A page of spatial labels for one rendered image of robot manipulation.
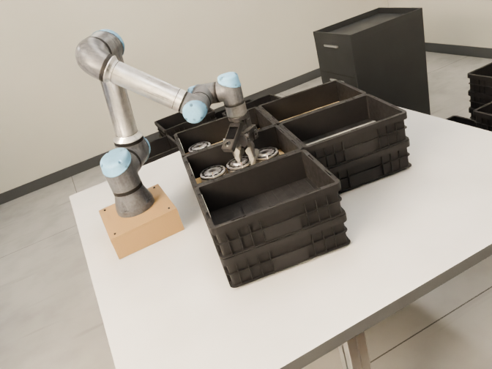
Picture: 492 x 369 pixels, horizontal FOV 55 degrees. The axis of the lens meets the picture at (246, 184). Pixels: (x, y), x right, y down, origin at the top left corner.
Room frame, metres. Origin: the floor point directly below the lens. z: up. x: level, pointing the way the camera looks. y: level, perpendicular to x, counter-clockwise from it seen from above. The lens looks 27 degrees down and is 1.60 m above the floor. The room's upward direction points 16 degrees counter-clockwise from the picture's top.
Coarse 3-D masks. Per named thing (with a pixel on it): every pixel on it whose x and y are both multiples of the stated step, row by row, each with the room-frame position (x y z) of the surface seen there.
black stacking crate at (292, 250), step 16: (320, 224) 1.16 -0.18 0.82; (336, 224) 1.16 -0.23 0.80; (288, 240) 1.14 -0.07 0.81; (304, 240) 1.16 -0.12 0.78; (320, 240) 1.16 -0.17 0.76; (336, 240) 1.17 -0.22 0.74; (240, 256) 1.12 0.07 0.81; (256, 256) 1.14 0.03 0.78; (272, 256) 1.15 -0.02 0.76; (288, 256) 1.15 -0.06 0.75; (304, 256) 1.15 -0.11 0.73; (240, 272) 1.13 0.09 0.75; (256, 272) 1.14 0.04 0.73; (272, 272) 1.14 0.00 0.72
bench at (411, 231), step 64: (448, 128) 1.76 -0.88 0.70; (192, 192) 1.86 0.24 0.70; (384, 192) 1.42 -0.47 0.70; (448, 192) 1.31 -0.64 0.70; (128, 256) 1.48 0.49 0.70; (192, 256) 1.36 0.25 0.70; (320, 256) 1.17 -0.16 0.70; (384, 256) 1.08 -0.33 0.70; (448, 256) 1.01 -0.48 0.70; (128, 320) 1.13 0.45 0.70; (192, 320) 1.05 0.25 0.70; (256, 320) 0.98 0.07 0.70; (320, 320) 0.91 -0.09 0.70
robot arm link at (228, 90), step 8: (232, 72) 1.65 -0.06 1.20; (224, 80) 1.62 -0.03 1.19; (232, 80) 1.62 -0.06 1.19; (216, 88) 1.63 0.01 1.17; (224, 88) 1.62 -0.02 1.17; (232, 88) 1.61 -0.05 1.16; (240, 88) 1.63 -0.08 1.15; (224, 96) 1.62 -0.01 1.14; (232, 96) 1.61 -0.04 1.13; (240, 96) 1.63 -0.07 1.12; (224, 104) 1.64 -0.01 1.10; (232, 104) 1.62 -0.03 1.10; (240, 104) 1.62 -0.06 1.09
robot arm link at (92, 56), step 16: (80, 48) 1.64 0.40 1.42; (96, 48) 1.62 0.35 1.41; (80, 64) 1.62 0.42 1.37; (96, 64) 1.58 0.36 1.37; (112, 64) 1.59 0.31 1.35; (112, 80) 1.59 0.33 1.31; (128, 80) 1.57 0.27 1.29; (144, 80) 1.57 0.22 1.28; (160, 80) 1.58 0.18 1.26; (144, 96) 1.57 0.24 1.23; (160, 96) 1.55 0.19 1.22; (176, 96) 1.54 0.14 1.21; (192, 96) 1.55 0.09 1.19; (192, 112) 1.50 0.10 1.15
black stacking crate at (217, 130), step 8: (256, 112) 2.03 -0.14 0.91; (224, 120) 2.02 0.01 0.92; (256, 120) 2.04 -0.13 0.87; (264, 120) 1.90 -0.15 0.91; (200, 128) 2.01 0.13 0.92; (208, 128) 2.01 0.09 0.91; (216, 128) 2.02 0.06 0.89; (224, 128) 2.02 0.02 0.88; (184, 136) 2.00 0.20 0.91; (192, 136) 2.00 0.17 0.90; (200, 136) 2.01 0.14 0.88; (208, 136) 2.01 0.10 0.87; (216, 136) 2.02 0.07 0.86; (224, 136) 2.02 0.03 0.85; (184, 144) 2.00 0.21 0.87; (192, 144) 2.00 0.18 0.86; (184, 152) 2.00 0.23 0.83
